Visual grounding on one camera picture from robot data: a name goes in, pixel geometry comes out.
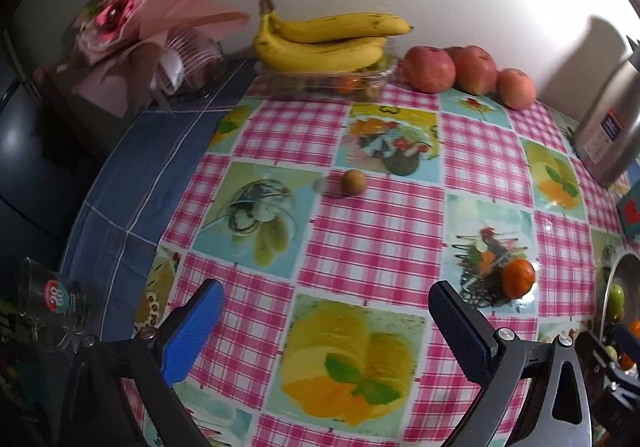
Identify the round steel basin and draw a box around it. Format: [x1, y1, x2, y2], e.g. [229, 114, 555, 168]
[595, 249, 640, 343]

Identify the clear plastic container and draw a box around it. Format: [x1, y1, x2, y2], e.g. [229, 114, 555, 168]
[257, 54, 399, 102]

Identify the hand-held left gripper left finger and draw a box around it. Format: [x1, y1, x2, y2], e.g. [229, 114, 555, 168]
[60, 278, 226, 447]

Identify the tiny brown round fruit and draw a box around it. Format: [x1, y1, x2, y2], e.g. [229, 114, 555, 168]
[341, 169, 368, 198]

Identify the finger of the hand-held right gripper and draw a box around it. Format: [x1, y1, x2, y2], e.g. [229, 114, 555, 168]
[574, 329, 613, 378]
[614, 323, 640, 353]

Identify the pink wrapped flower bouquet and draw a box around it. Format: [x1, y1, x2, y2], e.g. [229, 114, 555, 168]
[35, 0, 251, 120]

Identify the dark glossy cabinet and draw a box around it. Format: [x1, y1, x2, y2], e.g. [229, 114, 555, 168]
[0, 29, 108, 278]

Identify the pink checkered fruit-print tablecloth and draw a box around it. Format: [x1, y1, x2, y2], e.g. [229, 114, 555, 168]
[132, 72, 640, 447]

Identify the red apple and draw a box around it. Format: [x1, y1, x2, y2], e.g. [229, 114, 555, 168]
[445, 45, 499, 96]
[496, 68, 537, 110]
[403, 46, 457, 94]

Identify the teal box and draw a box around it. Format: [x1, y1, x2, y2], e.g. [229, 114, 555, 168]
[616, 187, 640, 243]

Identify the clear glass with round label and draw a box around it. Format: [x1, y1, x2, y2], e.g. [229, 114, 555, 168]
[17, 257, 101, 353]

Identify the stainless steel thermos jug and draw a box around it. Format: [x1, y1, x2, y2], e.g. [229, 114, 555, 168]
[571, 37, 640, 188]

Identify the yellow banana bunch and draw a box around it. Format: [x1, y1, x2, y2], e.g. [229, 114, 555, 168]
[252, 0, 415, 74]

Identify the blue quilted table cover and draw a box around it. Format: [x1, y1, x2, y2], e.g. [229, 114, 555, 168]
[57, 58, 261, 308]

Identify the small orange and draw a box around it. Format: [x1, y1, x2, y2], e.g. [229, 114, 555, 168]
[501, 259, 537, 299]

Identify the round green apple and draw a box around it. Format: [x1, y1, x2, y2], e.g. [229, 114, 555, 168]
[607, 283, 626, 320]

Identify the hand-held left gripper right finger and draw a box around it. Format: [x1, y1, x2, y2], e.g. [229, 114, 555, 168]
[428, 281, 596, 447]

